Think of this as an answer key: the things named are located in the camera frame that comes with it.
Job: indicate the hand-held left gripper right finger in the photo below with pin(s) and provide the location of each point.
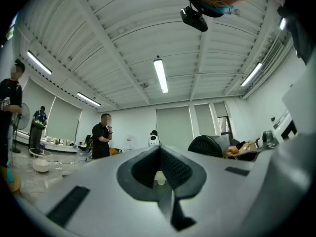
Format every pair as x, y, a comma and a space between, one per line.
222, 194

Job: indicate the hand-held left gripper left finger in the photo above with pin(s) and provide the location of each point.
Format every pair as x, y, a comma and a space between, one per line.
98, 181

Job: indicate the black cylindrical cup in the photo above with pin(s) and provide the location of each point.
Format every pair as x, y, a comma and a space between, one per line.
207, 146

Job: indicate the black office chair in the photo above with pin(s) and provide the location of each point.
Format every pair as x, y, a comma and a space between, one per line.
87, 144

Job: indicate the white power strip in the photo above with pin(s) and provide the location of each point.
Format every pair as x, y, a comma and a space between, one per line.
58, 168

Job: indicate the white water dispenser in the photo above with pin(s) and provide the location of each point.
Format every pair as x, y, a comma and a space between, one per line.
129, 142

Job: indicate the white long table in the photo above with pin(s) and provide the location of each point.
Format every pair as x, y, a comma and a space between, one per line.
61, 147

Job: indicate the brown cardboard box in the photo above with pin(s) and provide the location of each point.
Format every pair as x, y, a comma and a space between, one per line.
247, 146

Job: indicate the glass door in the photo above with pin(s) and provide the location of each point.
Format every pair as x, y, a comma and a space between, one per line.
224, 130

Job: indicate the white rounded robot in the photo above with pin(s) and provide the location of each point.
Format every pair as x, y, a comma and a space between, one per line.
153, 141

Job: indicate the grey roller blind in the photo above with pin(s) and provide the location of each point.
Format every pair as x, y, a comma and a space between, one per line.
174, 125
205, 118
37, 95
64, 120

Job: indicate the grey rounded appliance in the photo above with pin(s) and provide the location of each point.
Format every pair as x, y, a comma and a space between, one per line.
269, 139

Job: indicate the long ceiling light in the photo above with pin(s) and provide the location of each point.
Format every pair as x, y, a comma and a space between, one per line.
251, 74
39, 62
161, 75
88, 99
283, 23

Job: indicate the wooden stool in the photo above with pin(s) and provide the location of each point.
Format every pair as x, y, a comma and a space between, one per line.
13, 184

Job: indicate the teal bottle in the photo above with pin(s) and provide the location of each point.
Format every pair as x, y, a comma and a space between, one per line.
10, 174

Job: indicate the black standing fan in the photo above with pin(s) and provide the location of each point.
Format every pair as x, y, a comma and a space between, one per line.
23, 118

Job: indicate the white air vent grille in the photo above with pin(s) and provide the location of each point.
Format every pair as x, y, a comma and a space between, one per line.
272, 54

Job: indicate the blue face mask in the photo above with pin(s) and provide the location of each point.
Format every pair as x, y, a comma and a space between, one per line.
222, 9

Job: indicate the black head-mounted camera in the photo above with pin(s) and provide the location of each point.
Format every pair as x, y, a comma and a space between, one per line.
193, 18

